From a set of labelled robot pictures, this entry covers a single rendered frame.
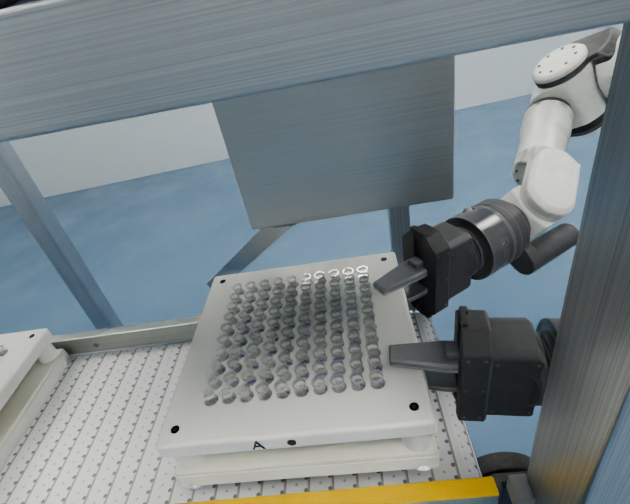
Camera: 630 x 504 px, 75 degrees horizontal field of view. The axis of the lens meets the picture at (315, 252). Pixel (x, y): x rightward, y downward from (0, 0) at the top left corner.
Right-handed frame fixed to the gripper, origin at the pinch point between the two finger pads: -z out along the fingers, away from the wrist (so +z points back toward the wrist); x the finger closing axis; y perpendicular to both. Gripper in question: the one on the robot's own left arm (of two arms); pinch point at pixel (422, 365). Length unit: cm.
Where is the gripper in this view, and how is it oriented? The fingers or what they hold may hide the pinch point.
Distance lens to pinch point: 42.0
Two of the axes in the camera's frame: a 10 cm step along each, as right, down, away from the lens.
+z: 9.8, -0.4, -2.1
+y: 1.5, -5.8, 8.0
